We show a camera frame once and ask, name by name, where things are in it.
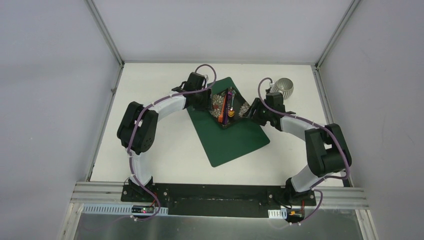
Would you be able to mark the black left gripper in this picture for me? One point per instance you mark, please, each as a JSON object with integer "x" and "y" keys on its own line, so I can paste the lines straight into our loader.
{"x": 205, "y": 98}

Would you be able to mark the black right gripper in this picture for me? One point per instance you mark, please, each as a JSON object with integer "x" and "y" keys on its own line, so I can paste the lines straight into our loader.
{"x": 256, "y": 105}

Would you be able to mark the black floral square plate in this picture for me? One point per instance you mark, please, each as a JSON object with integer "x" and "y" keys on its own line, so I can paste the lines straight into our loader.
{"x": 240, "y": 107}

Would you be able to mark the orange plastic fork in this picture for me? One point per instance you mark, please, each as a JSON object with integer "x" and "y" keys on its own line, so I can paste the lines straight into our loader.
{"x": 223, "y": 109}

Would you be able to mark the blue plastic knife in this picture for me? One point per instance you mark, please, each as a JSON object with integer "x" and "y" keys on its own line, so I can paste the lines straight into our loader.
{"x": 225, "y": 115}

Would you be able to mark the purple metallic fork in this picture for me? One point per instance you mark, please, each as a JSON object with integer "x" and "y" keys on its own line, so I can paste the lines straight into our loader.
{"x": 231, "y": 93}

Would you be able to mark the grey ribbed mug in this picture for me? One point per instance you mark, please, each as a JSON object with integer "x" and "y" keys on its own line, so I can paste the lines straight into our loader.
{"x": 284, "y": 86}

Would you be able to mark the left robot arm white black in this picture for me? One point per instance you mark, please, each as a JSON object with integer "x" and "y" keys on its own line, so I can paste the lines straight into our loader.
{"x": 137, "y": 130}

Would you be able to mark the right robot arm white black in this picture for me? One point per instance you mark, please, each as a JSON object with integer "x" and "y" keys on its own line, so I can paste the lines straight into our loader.
{"x": 327, "y": 152}

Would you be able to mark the green placemat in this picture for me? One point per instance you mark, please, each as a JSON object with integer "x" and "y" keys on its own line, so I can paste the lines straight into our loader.
{"x": 223, "y": 145}

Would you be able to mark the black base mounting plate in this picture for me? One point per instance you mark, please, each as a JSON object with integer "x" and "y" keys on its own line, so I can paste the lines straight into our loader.
{"x": 208, "y": 200}

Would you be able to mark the right electronics board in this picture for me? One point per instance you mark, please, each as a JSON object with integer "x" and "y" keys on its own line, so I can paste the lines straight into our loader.
{"x": 295, "y": 214}

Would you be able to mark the electronics board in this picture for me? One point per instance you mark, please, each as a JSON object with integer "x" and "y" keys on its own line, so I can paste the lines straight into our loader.
{"x": 295, "y": 214}
{"x": 142, "y": 209}

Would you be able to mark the left electronics board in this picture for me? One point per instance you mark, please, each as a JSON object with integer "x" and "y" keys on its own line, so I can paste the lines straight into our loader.
{"x": 142, "y": 209}

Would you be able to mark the aluminium frame rail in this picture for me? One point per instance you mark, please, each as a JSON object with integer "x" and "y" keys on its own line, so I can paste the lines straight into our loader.
{"x": 344, "y": 198}

